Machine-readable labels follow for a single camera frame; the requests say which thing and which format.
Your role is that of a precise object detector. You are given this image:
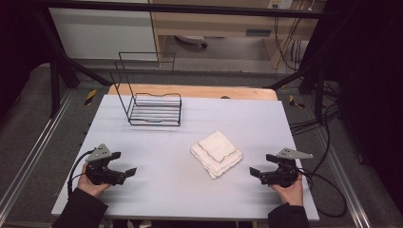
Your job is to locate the black metal stand post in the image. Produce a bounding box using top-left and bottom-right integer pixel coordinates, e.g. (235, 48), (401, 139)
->
(315, 67), (326, 124)
(48, 60), (62, 119)

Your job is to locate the black metal frame bar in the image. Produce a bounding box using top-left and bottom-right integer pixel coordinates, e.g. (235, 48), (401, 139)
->
(34, 0), (336, 20)

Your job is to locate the black floor cables bundle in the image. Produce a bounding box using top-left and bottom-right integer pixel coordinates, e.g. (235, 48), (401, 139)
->
(289, 104), (341, 137)

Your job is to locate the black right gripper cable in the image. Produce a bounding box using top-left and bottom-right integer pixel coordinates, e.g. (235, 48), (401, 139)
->
(297, 167), (348, 219)

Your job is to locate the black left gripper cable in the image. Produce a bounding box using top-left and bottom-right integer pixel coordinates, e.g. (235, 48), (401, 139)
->
(67, 148), (96, 199)

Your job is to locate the wooden table board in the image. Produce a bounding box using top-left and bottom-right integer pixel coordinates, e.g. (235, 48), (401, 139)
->
(107, 83), (279, 102)

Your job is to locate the hanging cables bundle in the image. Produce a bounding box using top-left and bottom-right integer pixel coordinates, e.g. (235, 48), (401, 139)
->
(274, 15), (306, 72)

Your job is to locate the black wire rack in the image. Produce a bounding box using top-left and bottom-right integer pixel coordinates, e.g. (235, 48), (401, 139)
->
(109, 51), (183, 127)

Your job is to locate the yellow black floor tape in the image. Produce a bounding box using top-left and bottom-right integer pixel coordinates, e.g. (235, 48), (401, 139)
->
(84, 88), (98, 106)
(288, 94), (305, 109)

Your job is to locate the aluminium floor rail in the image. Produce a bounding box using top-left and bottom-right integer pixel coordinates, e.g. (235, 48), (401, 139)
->
(0, 89), (76, 217)
(317, 126), (373, 228)

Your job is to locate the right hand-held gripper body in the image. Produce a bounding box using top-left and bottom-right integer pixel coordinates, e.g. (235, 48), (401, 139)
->
(259, 147), (315, 189)

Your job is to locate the person's left hand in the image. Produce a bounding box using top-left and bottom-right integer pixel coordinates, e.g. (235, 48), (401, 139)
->
(76, 161), (112, 198)

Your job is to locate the white towel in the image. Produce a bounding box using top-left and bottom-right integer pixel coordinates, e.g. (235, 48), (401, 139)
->
(190, 130), (244, 181)

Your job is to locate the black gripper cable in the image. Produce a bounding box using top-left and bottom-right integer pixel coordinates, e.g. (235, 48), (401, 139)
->
(67, 148), (96, 199)
(297, 167), (348, 219)

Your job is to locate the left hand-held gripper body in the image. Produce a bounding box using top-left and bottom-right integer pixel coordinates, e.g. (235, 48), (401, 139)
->
(84, 143), (127, 186)

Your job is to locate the person's right hand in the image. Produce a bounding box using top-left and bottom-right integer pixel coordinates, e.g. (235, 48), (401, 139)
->
(269, 172), (304, 207)

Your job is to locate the light wooden desk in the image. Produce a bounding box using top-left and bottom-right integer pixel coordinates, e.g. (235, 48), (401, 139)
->
(148, 0), (327, 69)

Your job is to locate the white cabinet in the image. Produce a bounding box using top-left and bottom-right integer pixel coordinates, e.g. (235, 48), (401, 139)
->
(48, 8), (159, 61)

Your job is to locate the white chair base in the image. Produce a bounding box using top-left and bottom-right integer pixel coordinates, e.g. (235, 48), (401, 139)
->
(175, 34), (209, 49)

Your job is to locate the white power strip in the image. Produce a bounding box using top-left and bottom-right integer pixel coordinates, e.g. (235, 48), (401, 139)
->
(267, 0), (294, 10)

